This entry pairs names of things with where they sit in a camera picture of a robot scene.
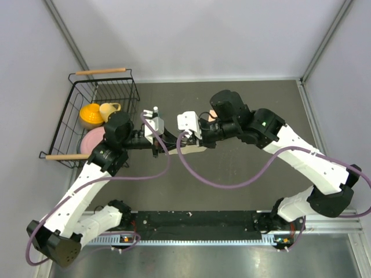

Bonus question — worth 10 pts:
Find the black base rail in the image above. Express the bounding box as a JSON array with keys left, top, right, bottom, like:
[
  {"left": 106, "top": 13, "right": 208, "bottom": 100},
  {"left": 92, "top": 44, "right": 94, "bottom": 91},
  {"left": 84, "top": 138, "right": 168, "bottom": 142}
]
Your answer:
[{"left": 90, "top": 211, "right": 305, "bottom": 248}]

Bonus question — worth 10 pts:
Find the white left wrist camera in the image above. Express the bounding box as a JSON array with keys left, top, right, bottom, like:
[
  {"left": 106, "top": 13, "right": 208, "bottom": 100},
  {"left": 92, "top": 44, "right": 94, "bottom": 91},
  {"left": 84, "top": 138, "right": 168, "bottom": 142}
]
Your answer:
[{"left": 141, "top": 109, "right": 165, "bottom": 144}]

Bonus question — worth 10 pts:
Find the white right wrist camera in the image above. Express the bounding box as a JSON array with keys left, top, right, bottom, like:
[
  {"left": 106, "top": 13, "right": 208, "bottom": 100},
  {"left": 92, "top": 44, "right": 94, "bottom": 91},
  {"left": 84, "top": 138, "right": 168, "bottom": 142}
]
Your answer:
[{"left": 177, "top": 111, "right": 202, "bottom": 140}]

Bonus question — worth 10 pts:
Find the white green glue stick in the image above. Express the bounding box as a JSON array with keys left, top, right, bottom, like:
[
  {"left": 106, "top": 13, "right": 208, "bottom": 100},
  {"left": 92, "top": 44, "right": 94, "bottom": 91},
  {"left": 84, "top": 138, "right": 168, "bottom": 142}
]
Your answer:
[{"left": 153, "top": 107, "right": 159, "bottom": 118}]

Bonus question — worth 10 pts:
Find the pink plate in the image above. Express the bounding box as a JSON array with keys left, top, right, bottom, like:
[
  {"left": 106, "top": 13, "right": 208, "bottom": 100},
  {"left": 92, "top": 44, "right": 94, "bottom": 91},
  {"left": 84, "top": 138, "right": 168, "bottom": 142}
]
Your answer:
[{"left": 80, "top": 126, "right": 105, "bottom": 155}]

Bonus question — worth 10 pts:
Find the yellow mug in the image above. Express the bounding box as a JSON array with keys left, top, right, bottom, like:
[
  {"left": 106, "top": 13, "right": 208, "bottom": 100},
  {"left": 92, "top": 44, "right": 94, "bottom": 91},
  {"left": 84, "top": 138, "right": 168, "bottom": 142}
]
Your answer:
[{"left": 99, "top": 103, "right": 121, "bottom": 123}]

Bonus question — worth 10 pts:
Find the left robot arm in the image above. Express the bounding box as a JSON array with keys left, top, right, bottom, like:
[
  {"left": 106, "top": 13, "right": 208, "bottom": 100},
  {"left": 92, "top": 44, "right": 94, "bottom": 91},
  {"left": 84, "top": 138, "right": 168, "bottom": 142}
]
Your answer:
[{"left": 25, "top": 162, "right": 132, "bottom": 268}]

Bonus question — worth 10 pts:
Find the orange bowl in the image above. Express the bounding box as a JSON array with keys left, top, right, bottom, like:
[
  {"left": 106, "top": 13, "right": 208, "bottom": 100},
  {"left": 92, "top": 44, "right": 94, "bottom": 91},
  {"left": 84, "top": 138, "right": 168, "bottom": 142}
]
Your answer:
[{"left": 79, "top": 103, "right": 104, "bottom": 130}]

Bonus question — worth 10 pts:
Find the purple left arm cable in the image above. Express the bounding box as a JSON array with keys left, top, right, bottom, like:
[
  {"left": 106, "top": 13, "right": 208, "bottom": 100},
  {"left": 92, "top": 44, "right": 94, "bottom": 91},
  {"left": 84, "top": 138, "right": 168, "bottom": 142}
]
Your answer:
[{"left": 26, "top": 112, "right": 172, "bottom": 266}]

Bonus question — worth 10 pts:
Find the black wire basket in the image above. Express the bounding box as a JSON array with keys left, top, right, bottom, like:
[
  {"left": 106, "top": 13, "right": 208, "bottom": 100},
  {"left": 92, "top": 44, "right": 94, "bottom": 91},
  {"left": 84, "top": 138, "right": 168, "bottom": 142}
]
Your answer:
[{"left": 39, "top": 67, "right": 140, "bottom": 169}]

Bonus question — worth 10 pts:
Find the cream letter paper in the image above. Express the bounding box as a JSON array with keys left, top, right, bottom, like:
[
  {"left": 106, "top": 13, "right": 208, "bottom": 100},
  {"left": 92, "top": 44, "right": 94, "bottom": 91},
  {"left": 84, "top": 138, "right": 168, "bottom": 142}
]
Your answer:
[{"left": 169, "top": 145, "right": 207, "bottom": 155}]

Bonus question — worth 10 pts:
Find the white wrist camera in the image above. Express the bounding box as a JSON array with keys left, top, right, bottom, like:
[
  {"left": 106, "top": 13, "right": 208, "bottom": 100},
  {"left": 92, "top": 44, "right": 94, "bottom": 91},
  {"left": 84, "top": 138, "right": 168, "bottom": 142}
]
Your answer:
[
  {"left": 177, "top": 111, "right": 202, "bottom": 140},
  {"left": 141, "top": 109, "right": 165, "bottom": 144}
]

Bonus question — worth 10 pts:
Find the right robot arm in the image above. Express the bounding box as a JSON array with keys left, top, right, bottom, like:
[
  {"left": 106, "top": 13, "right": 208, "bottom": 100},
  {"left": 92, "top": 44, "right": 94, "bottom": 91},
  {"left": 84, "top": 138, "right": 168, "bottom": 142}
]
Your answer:
[{"left": 177, "top": 90, "right": 360, "bottom": 229}]

